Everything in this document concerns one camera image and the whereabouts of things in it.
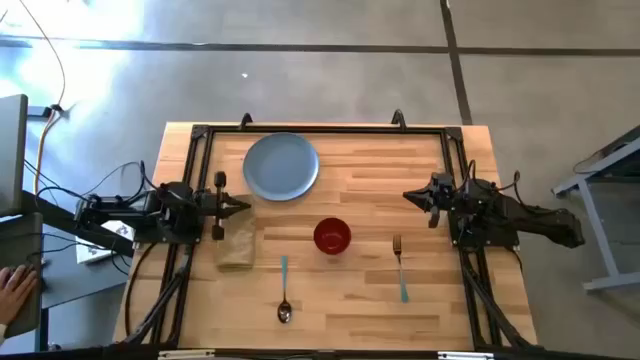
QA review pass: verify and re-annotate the grey computer monitor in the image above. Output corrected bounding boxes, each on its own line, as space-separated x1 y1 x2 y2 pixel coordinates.
0 93 29 217

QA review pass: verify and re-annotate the white printed booklet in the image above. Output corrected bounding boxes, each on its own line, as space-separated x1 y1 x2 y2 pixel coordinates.
74 219 136 265

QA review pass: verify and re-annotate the folded tan cloth napkin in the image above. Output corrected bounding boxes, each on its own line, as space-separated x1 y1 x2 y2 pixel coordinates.
215 193 257 272

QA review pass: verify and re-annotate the orange floor cable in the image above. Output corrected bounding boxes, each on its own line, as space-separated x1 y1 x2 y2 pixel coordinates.
19 0 67 196

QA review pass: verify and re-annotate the spoon with teal handle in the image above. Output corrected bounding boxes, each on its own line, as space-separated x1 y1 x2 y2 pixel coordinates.
276 255 294 325

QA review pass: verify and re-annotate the black cable along table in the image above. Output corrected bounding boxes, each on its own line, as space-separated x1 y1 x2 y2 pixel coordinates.
123 242 157 337

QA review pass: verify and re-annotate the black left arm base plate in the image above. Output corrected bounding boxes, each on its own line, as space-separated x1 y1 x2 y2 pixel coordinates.
132 228 206 246

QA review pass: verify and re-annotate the silver frame bracket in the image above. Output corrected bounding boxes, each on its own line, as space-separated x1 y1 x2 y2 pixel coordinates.
437 351 496 360
158 349 216 360

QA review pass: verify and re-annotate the grey metal side table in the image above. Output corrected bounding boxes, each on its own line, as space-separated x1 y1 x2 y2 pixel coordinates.
552 124 640 294

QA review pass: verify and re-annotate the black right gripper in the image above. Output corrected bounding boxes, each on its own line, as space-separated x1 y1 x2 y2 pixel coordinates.
402 172 457 229

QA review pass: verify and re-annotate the red bowl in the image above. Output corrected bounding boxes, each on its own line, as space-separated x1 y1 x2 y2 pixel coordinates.
313 217 353 256

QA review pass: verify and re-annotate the dark grey mouse pad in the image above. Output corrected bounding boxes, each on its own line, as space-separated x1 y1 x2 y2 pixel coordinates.
0 212 44 340

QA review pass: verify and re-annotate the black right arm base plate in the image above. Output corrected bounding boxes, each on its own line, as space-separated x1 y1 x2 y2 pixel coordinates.
449 199 521 251

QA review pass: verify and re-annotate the fork with teal handle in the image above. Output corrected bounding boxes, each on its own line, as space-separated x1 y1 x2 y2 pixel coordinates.
392 234 410 304

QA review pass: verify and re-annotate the person's hand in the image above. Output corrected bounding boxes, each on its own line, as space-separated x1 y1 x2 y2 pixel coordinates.
0 264 40 327

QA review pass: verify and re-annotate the dark side desk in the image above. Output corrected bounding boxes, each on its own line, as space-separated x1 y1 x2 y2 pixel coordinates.
19 189 136 351

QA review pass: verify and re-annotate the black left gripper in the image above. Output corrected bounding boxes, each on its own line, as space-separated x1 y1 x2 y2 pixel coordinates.
198 171 251 241

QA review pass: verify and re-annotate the blue round plate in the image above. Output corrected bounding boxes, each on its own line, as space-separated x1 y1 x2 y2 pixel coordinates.
242 132 320 203

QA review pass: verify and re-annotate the black aluminium table frame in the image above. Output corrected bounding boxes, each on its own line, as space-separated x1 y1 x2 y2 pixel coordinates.
112 122 539 360

